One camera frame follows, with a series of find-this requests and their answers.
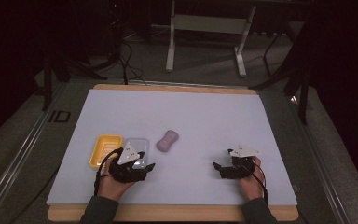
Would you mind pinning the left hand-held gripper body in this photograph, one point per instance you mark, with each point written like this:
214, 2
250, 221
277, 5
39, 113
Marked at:
127, 172

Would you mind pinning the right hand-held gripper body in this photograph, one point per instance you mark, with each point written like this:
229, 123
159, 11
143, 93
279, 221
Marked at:
239, 168

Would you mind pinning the person's left hand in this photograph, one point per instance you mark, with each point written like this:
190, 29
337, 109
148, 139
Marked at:
112, 186

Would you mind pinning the person's right hand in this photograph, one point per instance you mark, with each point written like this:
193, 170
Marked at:
251, 186

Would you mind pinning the clear plastic tray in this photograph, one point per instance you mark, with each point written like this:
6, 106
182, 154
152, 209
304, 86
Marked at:
141, 144

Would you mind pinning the pink soap bar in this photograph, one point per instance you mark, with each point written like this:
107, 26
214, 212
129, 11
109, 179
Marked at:
167, 141

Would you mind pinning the yellow soap dish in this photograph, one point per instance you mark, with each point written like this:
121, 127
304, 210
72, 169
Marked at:
101, 151

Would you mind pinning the pale blue table mat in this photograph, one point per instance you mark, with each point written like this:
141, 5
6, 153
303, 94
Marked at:
199, 115

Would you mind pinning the wooden table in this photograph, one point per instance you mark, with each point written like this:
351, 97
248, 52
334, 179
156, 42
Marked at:
167, 213

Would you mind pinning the black metal stand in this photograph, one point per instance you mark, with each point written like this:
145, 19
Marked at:
303, 93

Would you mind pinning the black tripod stand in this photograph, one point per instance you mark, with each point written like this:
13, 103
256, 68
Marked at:
48, 81

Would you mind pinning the white metal stand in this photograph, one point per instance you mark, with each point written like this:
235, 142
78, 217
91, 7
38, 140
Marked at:
209, 24

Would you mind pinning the aluminium floor rail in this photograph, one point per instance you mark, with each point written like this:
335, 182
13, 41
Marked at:
18, 155
320, 161

